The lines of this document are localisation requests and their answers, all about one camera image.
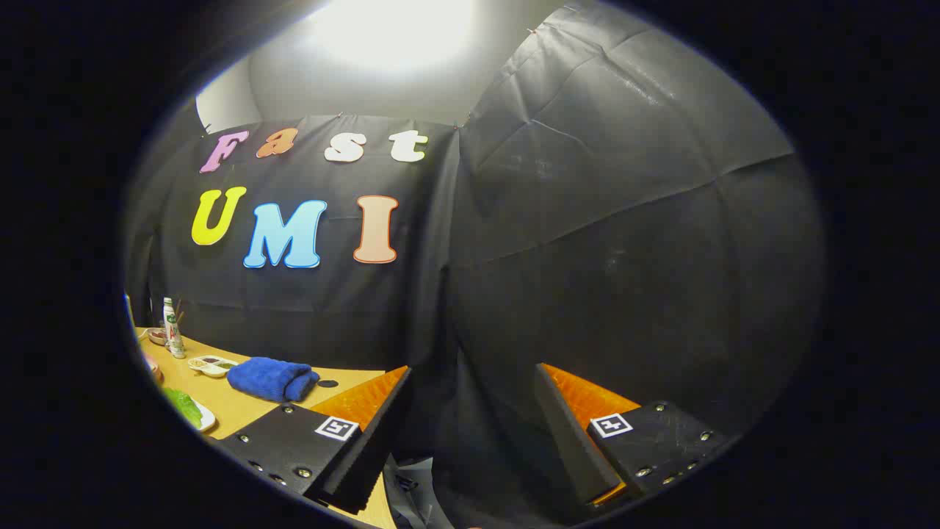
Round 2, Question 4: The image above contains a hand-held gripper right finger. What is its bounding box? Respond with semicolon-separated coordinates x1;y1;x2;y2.
534;362;728;508

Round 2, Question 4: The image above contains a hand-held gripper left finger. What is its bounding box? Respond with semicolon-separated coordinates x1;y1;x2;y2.
217;365;412;515

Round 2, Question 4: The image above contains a blue rolled towel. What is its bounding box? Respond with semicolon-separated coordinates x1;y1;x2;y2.
226;357;321;403

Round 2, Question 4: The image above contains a white divided dish with beans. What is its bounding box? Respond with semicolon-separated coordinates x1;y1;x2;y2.
187;356;239;378

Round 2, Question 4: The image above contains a black backdrop cloth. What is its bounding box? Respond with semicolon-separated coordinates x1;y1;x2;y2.
123;1;827;528

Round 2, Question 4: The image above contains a green lettuce leaf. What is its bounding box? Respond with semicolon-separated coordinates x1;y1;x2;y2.
162;387;203;428

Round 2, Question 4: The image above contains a white drink bottle green cap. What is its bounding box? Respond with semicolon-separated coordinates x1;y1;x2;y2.
163;298;186;359

